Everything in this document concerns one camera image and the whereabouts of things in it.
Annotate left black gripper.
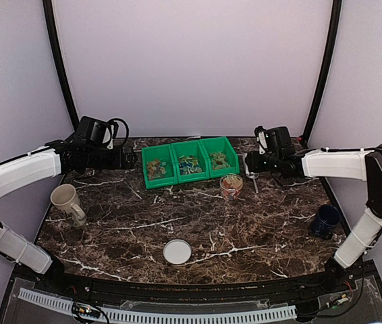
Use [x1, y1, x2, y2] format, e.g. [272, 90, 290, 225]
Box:
[86, 145, 137, 169]

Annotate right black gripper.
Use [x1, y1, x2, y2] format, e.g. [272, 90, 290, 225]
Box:
[246, 151, 282, 173]

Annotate metal scoop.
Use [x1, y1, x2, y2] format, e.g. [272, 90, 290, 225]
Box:
[242, 153, 259, 194]

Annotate clear plastic jar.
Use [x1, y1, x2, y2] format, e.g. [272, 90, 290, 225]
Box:
[219, 173, 244, 202]

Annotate scooped star gummies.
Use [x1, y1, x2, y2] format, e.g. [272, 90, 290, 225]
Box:
[220, 175, 243, 200]

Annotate green three-compartment bin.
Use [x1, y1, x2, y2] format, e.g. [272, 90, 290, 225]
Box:
[142, 137, 240, 189]

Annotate white jar lid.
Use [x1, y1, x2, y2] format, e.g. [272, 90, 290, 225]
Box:
[163, 239, 192, 265]

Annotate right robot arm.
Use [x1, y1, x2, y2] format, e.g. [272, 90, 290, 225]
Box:
[244, 144, 382, 293]

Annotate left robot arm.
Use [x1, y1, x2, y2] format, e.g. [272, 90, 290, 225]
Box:
[0, 116, 137, 294]

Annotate green yellow gummy candies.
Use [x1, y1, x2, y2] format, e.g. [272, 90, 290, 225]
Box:
[209, 152, 230, 171]

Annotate wrapped colourful candies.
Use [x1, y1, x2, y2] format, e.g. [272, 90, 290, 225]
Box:
[178, 155, 202, 176]

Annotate star gummy candies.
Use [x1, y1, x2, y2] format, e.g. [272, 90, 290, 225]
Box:
[146, 159, 167, 181]

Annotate beige ceramic mug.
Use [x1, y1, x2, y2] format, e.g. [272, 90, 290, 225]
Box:
[50, 184, 86, 227]

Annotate dark blue mug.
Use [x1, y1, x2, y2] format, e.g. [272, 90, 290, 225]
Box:
[310, 205, 341, 240]

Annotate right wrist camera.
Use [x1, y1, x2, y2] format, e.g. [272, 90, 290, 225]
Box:
[254, 126, 295, 158]

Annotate black front rail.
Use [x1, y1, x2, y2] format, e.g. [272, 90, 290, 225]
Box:
[26, 255, 375, 304]

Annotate left black frame post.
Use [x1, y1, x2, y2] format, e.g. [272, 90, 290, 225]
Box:
[42, 0, 79, 130]

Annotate black frame post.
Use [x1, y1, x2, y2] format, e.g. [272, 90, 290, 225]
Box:
[42, 0, 79, 130]
[300, 0, 342, 146]

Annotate white slotted cable duct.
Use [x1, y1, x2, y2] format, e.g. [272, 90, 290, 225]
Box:
[18, 288, 297, 323]

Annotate right black frame post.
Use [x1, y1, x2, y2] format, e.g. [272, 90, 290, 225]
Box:
[300, 0, 342, 146]

